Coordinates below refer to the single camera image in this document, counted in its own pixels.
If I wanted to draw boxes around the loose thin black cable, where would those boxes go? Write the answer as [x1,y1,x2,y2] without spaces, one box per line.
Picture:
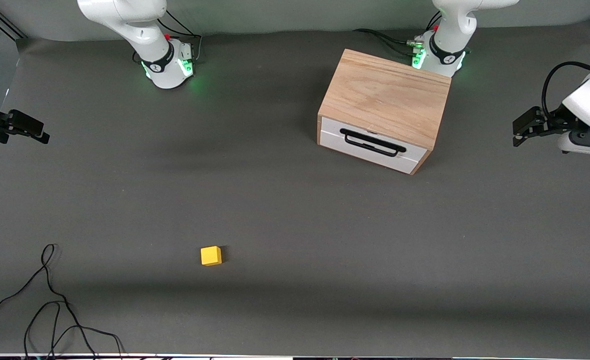
[0,243,125,360]

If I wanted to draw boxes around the dark grey table mat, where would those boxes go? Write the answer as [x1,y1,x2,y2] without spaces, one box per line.
[0,27,590,357]

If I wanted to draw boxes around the yellow wooden block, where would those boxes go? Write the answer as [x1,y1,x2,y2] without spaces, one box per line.
[200,245,222,267]

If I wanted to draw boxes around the black metal frame rail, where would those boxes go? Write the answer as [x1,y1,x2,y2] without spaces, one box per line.
[0,2,26,41]

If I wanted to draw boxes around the wooden drawer cabinet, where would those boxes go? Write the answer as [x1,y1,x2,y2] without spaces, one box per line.
[317,48,452,176]

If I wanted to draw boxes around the black base cables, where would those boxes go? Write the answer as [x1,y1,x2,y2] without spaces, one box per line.
[352,10,443,56]
[152,10,203,64]

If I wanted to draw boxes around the black left base cables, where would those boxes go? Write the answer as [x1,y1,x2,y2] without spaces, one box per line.
[352,10,443,56]

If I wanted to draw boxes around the wooden drawer with white front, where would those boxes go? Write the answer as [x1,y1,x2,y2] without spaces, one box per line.
[321,116,429,162]

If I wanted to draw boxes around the black metal drawer handle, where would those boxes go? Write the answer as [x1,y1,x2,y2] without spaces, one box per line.
[340,128,407,158]

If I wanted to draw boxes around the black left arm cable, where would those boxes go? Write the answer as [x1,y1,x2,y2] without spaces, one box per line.
[542,61,590,119]

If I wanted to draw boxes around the black right base cables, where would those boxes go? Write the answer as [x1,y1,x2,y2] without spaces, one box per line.
[152,10,203,64]

